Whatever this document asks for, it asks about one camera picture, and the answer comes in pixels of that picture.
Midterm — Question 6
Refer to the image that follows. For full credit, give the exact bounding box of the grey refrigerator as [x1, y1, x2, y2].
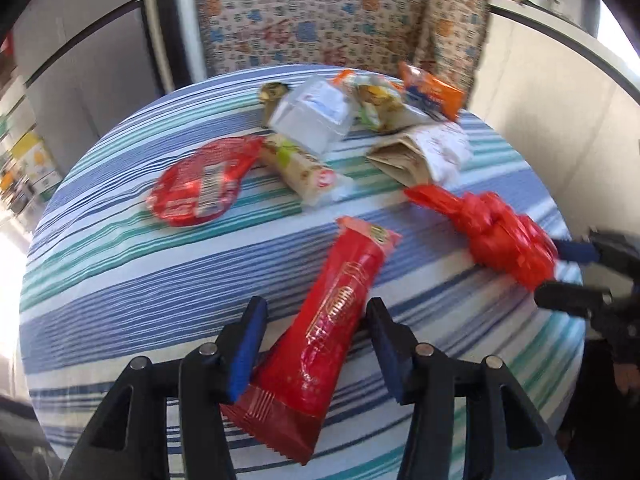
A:
[10, 0, 166, 171]

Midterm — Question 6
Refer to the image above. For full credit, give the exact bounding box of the striped tablecloth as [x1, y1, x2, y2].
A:
[19, 64, 587, 480]

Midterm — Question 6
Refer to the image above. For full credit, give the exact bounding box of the clear plastic box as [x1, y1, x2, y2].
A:
[268, 76, 358, 153]

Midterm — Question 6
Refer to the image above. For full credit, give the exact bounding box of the white counter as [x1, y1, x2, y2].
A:
[470, 0, 640, 241]

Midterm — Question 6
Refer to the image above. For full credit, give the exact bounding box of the small printed blanket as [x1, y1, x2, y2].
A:
[412, 0, 491, 98]

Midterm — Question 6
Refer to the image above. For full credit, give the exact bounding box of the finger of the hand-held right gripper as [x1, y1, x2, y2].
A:
[534, 281, 614, 320]
[554, 230, 640, 273]

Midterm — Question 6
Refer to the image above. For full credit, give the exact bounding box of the folded white paper bag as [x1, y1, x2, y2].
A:
[365, 122, 473, 186]

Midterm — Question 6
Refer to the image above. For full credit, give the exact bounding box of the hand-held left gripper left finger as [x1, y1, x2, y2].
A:
[60, 296, 269, 480]

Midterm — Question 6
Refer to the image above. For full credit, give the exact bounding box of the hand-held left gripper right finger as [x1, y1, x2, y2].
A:
[365, 297, 576, 480]

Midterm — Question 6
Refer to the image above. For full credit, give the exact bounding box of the knotted red plastic bag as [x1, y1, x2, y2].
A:
[404, 183, 561, 291]

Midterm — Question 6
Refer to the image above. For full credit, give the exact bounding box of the white green food wrapper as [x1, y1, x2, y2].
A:
[257, 135, 353, 211]

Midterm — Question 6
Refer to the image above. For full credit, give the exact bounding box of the long red snack wrapper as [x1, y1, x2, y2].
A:
[220, 216, 403, 466]

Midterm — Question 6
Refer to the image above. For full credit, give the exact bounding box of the large printed blanket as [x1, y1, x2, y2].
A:
[192, 0, 431, 78]

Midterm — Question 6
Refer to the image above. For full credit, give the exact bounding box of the crumpled white yellow chip bag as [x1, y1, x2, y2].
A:
[332, 69, 433, 134]

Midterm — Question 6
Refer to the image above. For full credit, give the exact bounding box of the orange snack packet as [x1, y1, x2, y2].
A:
[398, 61, 467, 123]

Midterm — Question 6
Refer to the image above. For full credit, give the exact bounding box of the dark gold wrapper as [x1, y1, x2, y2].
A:
[258, 81, 291, 128]

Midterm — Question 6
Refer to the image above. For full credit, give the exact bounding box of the storage shelving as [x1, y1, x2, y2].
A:
[0, 35, 63, 216]

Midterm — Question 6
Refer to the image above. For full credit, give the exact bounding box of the round red food package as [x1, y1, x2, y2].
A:
[146, 135, 264, 228]

